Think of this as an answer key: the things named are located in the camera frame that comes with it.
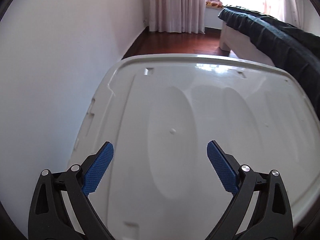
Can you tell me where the white plastic storage box lid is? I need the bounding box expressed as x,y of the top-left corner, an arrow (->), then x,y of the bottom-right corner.
68,54 -> 319,239

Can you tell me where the pink curtain right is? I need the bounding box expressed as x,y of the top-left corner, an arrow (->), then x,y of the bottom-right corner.
284,0 -> 304,29

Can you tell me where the pink patterned curtain left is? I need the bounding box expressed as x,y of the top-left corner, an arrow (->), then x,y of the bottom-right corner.
149,0 -> 206,34

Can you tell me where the white bed frame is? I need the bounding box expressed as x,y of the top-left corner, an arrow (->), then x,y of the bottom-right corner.
219,21 -> 274,67

